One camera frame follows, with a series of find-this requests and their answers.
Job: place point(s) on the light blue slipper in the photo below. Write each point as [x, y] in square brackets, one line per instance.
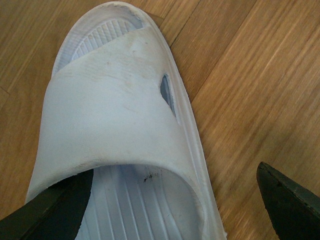
[116, 104]

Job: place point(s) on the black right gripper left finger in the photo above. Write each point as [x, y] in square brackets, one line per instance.
[55, 214]

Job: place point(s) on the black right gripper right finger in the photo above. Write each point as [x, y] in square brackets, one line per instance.
[294, 211]

